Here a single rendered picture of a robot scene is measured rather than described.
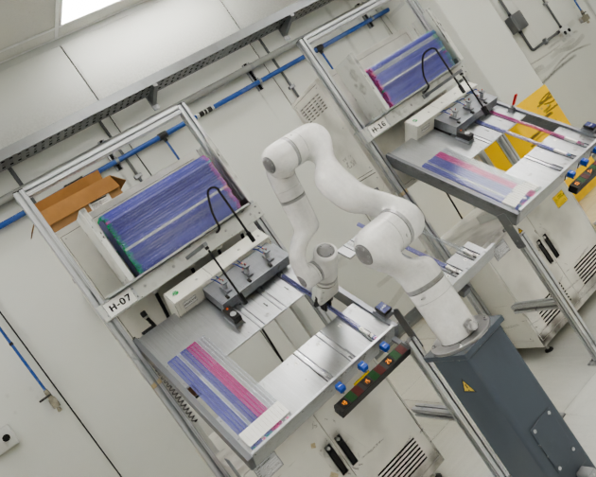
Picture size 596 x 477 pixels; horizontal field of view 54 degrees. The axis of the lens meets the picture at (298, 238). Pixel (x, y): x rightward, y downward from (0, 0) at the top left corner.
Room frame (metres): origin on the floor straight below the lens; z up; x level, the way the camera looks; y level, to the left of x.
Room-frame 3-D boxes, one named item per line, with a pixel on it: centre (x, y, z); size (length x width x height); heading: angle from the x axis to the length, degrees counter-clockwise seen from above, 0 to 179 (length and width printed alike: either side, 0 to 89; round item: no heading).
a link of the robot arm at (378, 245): (1.65, -0.20, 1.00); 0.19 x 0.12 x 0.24; 118
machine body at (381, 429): (2.50, 0.47, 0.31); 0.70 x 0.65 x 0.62; 116
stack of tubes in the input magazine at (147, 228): (2.41, 0.37, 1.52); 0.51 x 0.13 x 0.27; 116
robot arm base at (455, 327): (1.66, -0.23, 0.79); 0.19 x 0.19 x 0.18
